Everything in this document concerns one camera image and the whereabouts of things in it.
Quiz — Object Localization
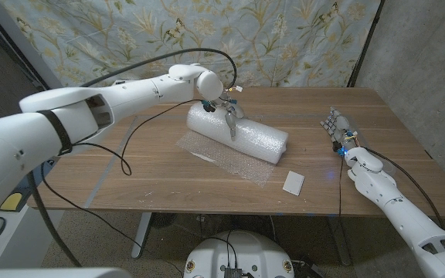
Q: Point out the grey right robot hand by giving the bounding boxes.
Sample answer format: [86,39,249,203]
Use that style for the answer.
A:
[320,107,358,154]

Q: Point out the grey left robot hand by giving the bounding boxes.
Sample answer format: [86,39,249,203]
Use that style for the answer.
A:
[216,98,246,142]

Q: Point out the clear bubble wrap roll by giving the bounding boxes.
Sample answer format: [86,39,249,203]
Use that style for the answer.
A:
[175,102,290,189]

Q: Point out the small white card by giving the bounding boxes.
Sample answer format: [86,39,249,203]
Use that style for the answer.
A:
[282,170,306,197]

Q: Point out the black corner pole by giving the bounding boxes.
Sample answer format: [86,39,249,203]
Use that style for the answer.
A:
[347,0,386,88]

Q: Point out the floral printed backdrop cloth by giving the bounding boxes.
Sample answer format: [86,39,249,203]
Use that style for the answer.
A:
[0,0,382,117]

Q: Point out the grey table leg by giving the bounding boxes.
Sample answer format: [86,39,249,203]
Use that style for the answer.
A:
[326,215,352,266]

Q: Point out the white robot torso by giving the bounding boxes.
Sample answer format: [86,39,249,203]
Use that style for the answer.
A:
[183,230,295,278]

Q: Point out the white table leg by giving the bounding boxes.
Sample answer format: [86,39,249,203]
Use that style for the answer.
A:
[131,212,153,259]

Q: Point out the yellow black floor pad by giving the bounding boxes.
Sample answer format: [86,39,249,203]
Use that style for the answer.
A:
[0,192,25,212]

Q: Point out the thin black right hand cable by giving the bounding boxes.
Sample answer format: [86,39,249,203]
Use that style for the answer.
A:
[337,154,344,217]

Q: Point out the thin black hand cable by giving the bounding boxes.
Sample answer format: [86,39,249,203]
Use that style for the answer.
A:
[337,154,344,217]
[40,99,205,276]

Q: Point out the thin black left hand cable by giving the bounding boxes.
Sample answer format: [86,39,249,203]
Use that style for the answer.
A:
[40,99,205,276]

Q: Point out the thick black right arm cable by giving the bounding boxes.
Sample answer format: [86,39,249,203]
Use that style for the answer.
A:
[363,146,445,229]

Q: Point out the black torso cable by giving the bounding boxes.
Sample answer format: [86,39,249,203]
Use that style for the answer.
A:
[201,230,239,270]

